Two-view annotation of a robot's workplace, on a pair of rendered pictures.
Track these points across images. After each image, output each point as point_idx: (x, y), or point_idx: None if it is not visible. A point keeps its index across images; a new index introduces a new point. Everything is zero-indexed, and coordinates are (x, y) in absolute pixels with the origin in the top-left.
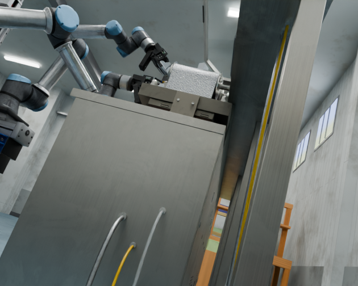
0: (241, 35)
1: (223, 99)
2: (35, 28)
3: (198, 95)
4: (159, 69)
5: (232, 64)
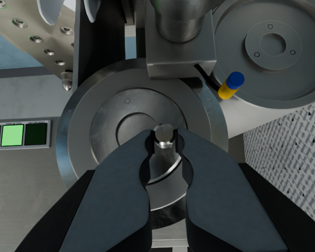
0: None
1: (62, 81)
2: None
3: (21, 50)
4: (230, 215)
5: (14, 118)
